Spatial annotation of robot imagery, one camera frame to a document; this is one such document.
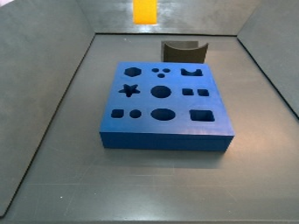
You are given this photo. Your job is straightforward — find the orange arch object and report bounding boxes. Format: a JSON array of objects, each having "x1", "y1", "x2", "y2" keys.
[{"x1": 133, "y1": 0, "x2": 157, "y2": 25}]

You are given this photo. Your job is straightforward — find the blue shape sorter block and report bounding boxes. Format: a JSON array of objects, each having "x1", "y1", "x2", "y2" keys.
[{"x1": 99, "y1": 62, "x2": 235, "y2": 151}]

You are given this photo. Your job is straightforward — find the black curved holder stand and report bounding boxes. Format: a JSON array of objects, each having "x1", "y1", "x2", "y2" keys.
[{"x1": 161, "y1": 40, "x2": 209, "y2": 63}]

